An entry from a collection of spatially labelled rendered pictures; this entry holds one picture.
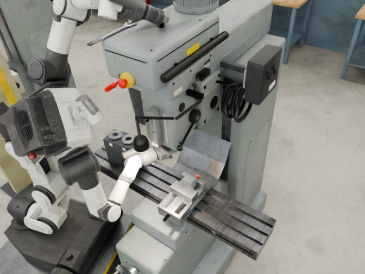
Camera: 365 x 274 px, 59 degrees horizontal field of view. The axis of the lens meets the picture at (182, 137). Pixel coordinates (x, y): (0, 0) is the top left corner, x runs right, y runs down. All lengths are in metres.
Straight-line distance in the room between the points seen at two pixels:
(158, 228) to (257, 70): 1.02
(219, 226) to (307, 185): 1.66
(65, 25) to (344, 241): 2.55
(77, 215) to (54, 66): 1.22
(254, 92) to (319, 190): 1.95
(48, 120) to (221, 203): 1.03
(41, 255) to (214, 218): 1.12
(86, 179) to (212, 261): 1.33
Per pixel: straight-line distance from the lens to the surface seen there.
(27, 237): 2.43
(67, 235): 2.33
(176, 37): 1.26
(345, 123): 4.17
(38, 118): 1.37
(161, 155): 1.65
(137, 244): 2.00
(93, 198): 1.50
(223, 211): 1.85
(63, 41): 1.45
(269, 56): 1.49
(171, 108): 1.41
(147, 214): 1.96
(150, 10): 1.27
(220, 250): 2.53
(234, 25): 1.70
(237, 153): 2.03
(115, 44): 1.26
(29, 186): 3.54
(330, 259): 2.90
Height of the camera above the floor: 2.39
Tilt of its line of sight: 41 degrees down
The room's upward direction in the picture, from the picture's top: 4 degrees counter-clockwise
